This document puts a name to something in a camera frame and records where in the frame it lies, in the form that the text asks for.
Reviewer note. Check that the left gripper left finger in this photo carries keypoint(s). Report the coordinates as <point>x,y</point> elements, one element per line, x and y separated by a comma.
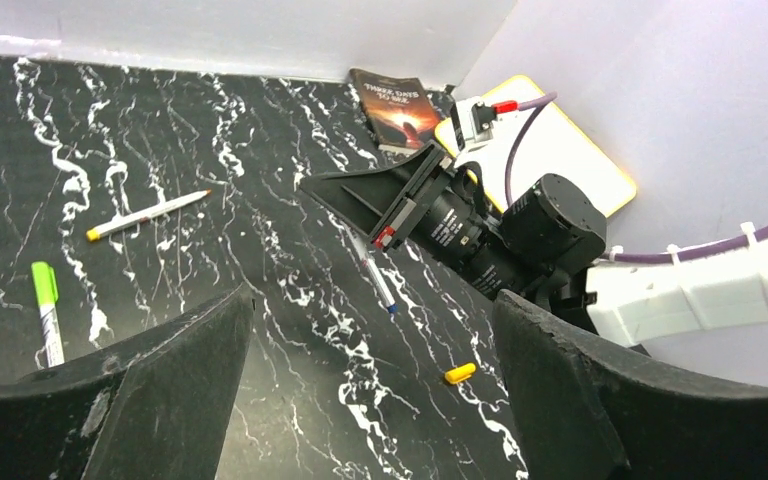
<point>153,406</point>

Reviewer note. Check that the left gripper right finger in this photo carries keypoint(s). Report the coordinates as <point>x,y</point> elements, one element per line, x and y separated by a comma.
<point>587,408</point>

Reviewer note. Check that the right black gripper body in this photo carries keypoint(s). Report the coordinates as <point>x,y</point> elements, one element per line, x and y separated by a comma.
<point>424,198</point>

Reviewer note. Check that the blue pen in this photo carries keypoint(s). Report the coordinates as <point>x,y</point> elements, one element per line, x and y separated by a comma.
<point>377,278</point>

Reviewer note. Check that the green pen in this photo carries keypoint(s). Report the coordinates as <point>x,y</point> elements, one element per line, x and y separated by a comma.
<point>47,295</point>

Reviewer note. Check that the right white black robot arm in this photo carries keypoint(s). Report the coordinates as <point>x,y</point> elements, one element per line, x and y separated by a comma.
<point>550,248</point>

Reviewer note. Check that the orange pen cap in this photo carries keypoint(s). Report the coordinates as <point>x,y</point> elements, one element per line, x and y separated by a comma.
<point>460,373</point>

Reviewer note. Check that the orange tipped white pen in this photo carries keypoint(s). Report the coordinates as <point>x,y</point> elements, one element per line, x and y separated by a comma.
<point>123,222</point>

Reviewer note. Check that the brown book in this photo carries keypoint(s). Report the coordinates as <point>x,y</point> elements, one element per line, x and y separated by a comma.
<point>399,113</point>

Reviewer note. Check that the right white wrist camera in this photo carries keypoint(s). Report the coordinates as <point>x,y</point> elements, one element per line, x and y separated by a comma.
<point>473,119</point>

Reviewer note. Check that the white board wooden frame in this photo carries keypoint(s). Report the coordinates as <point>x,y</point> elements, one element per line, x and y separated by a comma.
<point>553,144</point>

